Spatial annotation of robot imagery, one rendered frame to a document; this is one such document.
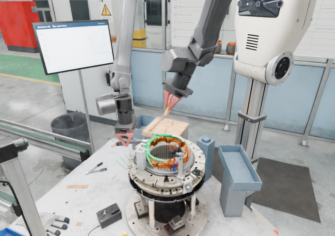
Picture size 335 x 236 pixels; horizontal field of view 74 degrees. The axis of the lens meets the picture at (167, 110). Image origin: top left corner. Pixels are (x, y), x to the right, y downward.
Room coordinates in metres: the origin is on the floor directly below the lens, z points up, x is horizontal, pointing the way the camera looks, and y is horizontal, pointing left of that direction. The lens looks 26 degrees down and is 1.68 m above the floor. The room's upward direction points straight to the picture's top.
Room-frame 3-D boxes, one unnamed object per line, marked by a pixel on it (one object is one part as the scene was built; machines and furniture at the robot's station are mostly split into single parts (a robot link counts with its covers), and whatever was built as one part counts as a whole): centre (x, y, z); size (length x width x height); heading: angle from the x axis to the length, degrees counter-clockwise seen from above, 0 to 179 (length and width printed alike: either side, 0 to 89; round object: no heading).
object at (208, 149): (0.97, -0.20, 0.91); 0.07 x 0.07 x 0.25; 47
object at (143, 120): (1.11, 0.15, 0.92); 0.17 x 0.11 x 0.28; 155
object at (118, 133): (0.74, 0.16, 1.21); 0.07 x 0.07 x 0.09; 85
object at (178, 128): (1.04, 0.01, 1.05); 0.20 x 0.19 x 0.02; 65
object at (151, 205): (0.63, 0.06, 0.91); 0.02 x 0.02 x 0.21
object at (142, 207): (0.71, 0.12, 0.85); 0.06 x 0.04 x 0.05; 21
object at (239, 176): (0.75, -0.30, 0.92); 0.25 x 0.11 x 0.28; 1
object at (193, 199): (0.69, -0.11, 0.91); 0.02 x 0.02 x 0.21
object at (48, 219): (0.67, 0.56, 0.79); 0.24 x 0.12 x 0.02; 67
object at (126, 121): (0.76, 0.16, 1.28); 0.10 x 0.07 x 0.07; 175
